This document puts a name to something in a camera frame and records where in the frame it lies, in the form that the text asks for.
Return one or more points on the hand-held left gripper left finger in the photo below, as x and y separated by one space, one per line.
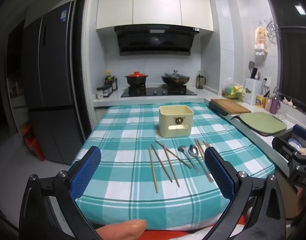
85 172

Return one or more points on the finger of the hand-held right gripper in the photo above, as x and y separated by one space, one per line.
284 148
304 131

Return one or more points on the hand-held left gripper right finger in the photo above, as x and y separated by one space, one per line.
219 173

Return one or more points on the wooden chopstick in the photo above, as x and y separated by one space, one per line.
161 162
171 166
171 153
153 171
208 143
204 161

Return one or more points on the wooden chopsticks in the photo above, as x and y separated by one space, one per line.
201 147

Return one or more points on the large steel spoon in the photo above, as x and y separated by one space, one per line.
193 151

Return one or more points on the small steel spoon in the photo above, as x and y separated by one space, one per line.
182 149

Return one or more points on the cream plastic utensil container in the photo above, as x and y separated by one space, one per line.
175 125

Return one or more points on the person's right hand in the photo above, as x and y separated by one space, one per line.
303 201

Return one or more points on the person's left hand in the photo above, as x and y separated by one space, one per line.
123 230

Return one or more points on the white dish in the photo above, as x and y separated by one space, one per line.
296 145

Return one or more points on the garlic bulbs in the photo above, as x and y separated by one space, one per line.
288 102

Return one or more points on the green cutting board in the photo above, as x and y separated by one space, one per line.
263 122

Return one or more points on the teal checked tablecloth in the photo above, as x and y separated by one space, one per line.
123 135

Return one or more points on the red plastic object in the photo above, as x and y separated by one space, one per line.
34 145

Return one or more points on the dark grey tray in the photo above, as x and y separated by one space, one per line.
216 110

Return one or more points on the dark window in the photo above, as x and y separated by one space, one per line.
295 67

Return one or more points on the wooden cutting board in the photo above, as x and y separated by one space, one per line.
230 105

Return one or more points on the plastic bag of sponges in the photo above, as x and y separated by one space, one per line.
234 91

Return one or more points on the clear spice jar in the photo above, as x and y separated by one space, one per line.
104 92
107 91

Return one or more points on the grey spatula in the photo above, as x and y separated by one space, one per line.
251 65

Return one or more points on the dark sauce bottle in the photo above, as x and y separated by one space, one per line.
114 83

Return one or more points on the yellow cap sauce bottle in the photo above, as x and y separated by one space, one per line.
108 78

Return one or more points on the dark grey refrigerator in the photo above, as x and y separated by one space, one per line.
50 80

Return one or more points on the printed hanging bag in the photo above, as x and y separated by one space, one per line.
261 38

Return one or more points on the black gas stove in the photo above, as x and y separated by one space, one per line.
155 92

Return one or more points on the black wok with glass lid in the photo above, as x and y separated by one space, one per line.
175 78

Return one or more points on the black clay pot orange lid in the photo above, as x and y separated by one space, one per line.
136 78

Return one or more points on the black range hood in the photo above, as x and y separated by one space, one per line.
155 41

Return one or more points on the white wall socket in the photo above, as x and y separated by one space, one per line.
266 79

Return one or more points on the metal wall rack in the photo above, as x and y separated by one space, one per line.
271 30

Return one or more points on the white wall cabinet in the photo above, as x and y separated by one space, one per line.
155 2

